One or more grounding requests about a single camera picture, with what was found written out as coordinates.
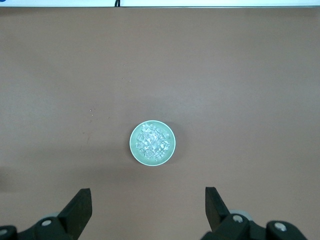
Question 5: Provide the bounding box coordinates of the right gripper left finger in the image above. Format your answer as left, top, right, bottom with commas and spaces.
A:
0, 188, 93, 240

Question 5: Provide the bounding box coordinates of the pile of clear ice cubes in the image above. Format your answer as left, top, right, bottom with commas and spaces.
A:
135, 122, 172, 161

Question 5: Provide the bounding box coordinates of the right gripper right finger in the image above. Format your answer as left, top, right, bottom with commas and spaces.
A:
201, 186, 307, 240

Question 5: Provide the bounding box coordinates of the pale green ceramic bowl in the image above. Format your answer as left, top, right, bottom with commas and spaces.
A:
129, 120, 177, 167

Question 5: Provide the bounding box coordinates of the brown table mat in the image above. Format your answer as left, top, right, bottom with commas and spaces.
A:
0, 6, 320, 240

